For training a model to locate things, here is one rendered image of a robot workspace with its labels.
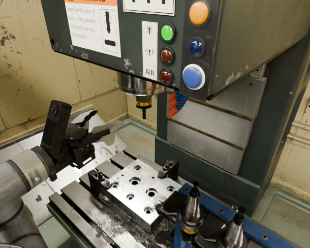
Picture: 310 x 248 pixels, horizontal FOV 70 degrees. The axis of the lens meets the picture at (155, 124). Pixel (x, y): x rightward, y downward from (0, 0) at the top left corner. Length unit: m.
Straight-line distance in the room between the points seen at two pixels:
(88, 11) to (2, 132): 1.30
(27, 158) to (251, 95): 0.82
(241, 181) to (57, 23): 1.07
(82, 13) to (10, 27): 1.08
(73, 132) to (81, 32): 0.22
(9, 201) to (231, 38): 0.46
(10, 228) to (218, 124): 0.90
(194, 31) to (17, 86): 1.38
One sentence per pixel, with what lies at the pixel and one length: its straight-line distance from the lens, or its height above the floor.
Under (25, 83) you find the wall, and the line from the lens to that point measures 1.61.
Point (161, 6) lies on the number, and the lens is 0.34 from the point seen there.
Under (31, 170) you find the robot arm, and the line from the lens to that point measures 0.50.
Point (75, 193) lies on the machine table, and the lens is 1.14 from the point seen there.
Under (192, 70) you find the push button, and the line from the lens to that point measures 0.31.
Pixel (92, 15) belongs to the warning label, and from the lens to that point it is 0.46.
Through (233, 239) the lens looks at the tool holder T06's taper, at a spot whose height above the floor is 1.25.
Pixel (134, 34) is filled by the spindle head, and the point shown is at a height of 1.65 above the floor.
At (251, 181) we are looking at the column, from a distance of 1.27.
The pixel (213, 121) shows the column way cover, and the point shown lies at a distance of 1.12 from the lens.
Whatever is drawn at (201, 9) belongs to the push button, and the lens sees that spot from 0.30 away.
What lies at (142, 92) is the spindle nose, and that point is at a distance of 0.62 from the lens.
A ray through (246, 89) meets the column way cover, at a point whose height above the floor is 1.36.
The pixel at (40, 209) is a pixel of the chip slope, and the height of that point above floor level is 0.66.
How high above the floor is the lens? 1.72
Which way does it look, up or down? 31 degrees down
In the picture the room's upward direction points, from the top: straight up
